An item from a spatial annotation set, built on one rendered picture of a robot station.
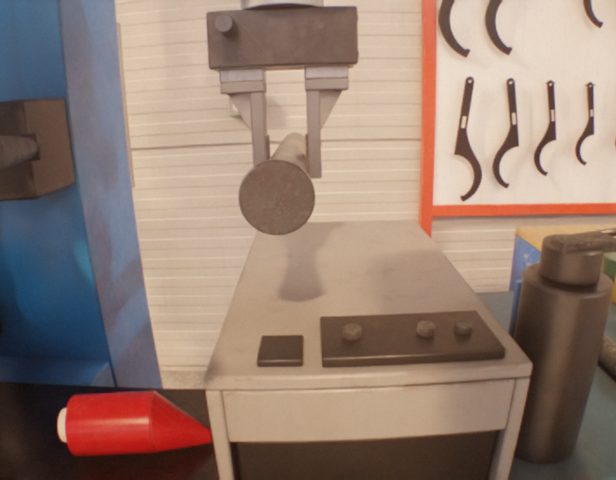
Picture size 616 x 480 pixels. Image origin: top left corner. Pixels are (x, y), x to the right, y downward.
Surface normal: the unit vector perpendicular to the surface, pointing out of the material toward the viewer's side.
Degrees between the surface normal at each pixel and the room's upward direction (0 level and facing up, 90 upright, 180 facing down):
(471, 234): 90
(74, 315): 90
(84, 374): 0
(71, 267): 90
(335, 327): 0
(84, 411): 26
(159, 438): 76
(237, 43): 89
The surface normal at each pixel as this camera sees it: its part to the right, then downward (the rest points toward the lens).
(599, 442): -0.03, -0.95
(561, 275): -0.66, 0.24
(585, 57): 0.00, 0.30
